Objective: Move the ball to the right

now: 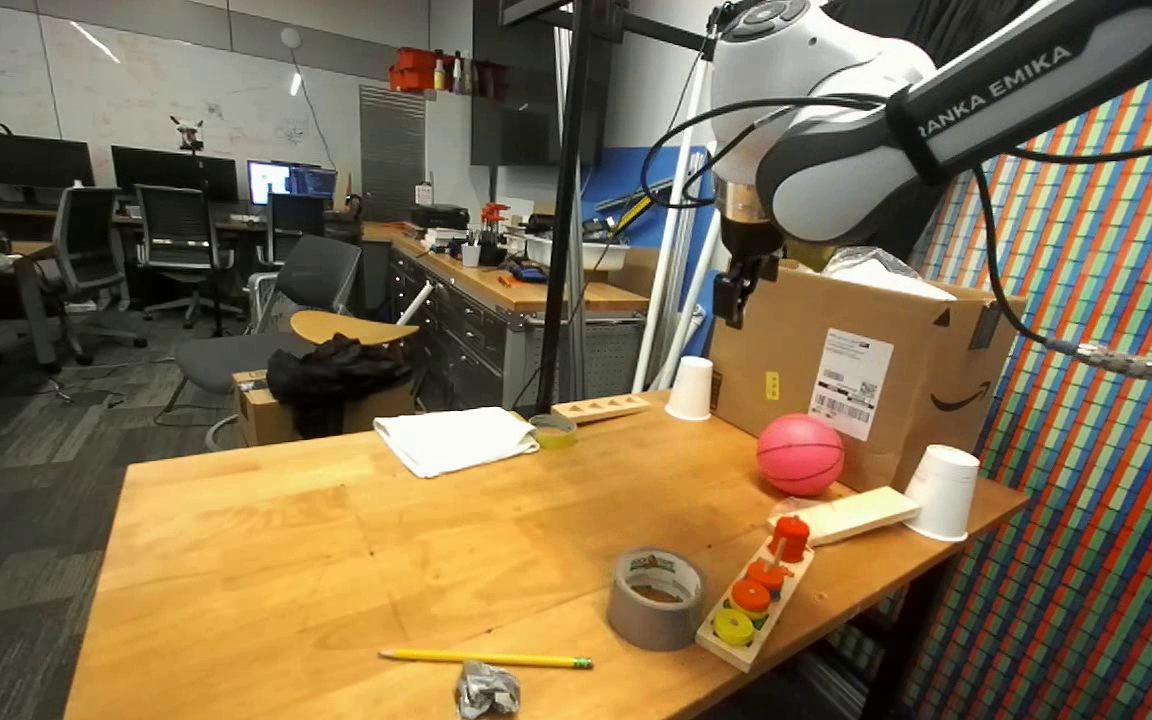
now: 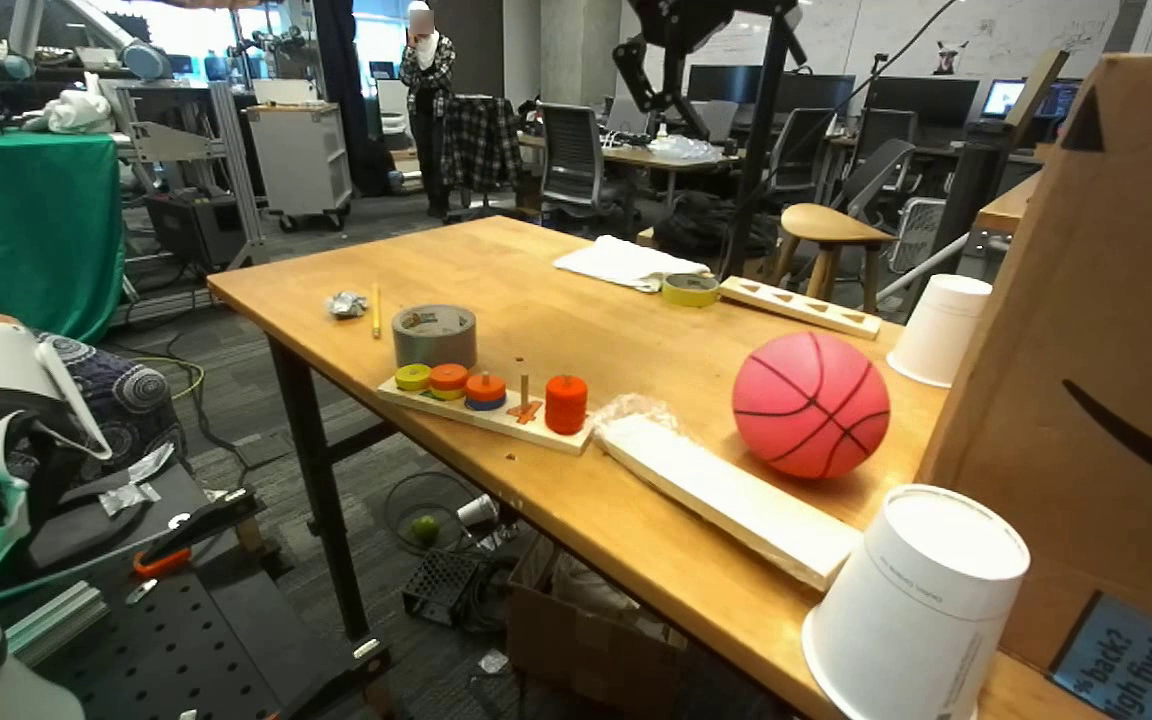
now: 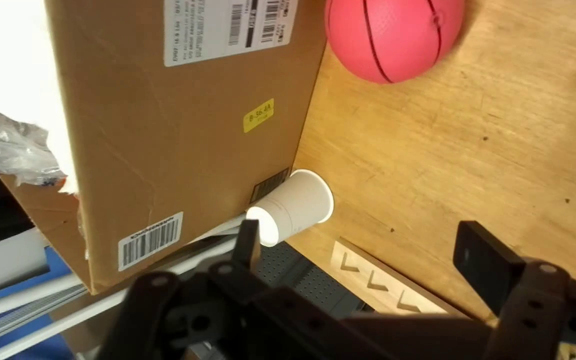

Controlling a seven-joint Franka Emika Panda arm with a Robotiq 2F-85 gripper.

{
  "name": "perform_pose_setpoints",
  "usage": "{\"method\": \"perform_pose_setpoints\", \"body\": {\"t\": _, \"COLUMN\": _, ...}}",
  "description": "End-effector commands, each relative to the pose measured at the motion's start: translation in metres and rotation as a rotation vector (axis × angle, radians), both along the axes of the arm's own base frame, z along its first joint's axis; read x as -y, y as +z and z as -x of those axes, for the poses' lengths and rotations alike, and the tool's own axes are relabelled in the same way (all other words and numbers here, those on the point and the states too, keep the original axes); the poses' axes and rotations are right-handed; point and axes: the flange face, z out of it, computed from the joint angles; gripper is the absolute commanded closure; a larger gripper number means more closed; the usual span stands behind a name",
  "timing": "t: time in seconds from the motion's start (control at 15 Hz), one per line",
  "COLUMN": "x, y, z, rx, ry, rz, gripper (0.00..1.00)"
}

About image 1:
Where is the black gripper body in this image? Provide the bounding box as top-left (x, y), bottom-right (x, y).
top-left (716, 215), bottom-right (790, 296)

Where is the pink basketball-pattern ball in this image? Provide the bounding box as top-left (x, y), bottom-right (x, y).
top-left (754, 410), bottom-right (851, 502)

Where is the crumpled foil ball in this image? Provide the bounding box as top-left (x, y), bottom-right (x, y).
top-left (448, 659), bottom-right (528, 720)

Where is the large cardboard box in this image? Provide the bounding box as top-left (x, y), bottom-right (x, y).
top-left (703, 260), bottom-right (1019, 491)

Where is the white paper cup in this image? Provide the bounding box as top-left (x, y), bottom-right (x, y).
top-left (901, 439), bottom-right (986, 545)
top-left (660, 352), bottom-right (720, 428)

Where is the white shipping label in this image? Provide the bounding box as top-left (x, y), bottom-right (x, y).
top-left (803, 326), bottom-right (901, 443)

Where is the wooden strip with triangle cutouts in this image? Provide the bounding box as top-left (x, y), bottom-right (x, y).
top-left (553, 392), bottom-right (658, 428)

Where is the black vertical pole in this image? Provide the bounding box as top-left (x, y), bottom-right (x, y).
top-left (525, 0), bottom-right (631, 453)

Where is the wooden workbench with drawers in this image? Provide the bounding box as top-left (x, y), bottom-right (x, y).
top-left (357, 220), bottom-right (652, 412)

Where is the pale wooden block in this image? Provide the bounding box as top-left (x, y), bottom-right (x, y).
top-left (768, 486), bottom-right (929, 548)

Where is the wooden peg board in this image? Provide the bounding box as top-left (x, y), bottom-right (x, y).
top-left (694, 529), bottom-right (822, 675)

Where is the white folded cloth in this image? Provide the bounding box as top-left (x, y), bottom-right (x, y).
top-left (369, 405), bottom-right (546, 486)

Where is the round wooden stool top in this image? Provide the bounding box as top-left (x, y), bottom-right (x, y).
top-left (284, 307), bottom-right (424, 352)

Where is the orange shelf box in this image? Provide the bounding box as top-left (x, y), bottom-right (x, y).
top-left (385, 46), bottom-right (443, 101)

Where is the black jacket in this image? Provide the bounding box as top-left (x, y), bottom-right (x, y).
top-left (263, 333), bottom-right (420, 439)

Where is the grey office chair with cushion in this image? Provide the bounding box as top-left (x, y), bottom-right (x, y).
top-left (174, 233), bottom-right (369, 405)

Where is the yellow pencil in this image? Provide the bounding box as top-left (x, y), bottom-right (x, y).
top-left (376, 645), bottom-right (599, 675)

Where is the lit computer monitor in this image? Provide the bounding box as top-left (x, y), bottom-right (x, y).
top-left (244, 155), bottom-right (342, 207)

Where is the cardboard box with jacket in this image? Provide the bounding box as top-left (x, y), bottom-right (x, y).
top-left (229, 366), bottom-right (424, 448)

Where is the black office chair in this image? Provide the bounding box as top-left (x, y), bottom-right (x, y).
top-left (132, 180), bottom-right (247, 341)

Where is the dark computer monitor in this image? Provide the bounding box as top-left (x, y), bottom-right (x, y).
top-left (107, 141), bottom-right (244, 207)

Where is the black looped cable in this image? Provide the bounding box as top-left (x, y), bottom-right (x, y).
top-left (637, 90), bottom-right (903, 215)

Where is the red-orange ring stack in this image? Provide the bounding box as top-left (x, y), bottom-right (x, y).
top-left (768, 512), bottom-right (816, 565)

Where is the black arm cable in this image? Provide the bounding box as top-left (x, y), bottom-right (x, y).
top-left (968, 125), bottom-right (1152, 398)

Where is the orange ring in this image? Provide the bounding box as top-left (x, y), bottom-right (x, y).
top-left (746, 562), bottom-right (792, 600)
top-left (728, 577), bottom-right (778, 620)

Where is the grey duct tape roll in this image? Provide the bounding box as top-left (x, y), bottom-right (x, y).
top-left (606, 545), bottom-right (711, 655)

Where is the yellow ring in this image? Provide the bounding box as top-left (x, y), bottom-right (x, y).
top-left (710, 606), bottom-right (760, 652)

